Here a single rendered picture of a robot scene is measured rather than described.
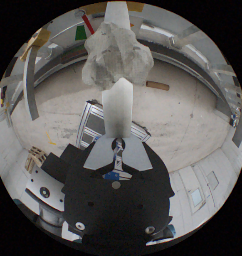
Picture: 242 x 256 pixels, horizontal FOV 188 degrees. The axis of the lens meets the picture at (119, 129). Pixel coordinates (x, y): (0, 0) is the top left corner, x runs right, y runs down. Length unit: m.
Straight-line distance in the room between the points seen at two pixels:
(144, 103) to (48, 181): 1.05
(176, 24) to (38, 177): 0.81
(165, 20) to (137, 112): 1.00
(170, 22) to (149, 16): 0.11
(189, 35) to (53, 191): 0.57
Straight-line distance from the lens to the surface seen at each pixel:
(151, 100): 1.02
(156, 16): 0.52
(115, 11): 0.15
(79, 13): 0.22
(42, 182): 0.27
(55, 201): 0.26
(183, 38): 0.33
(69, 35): 0.31
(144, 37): 0.33
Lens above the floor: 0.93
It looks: 60 degrees down
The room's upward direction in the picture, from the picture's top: 178 degrees counter-clockwise
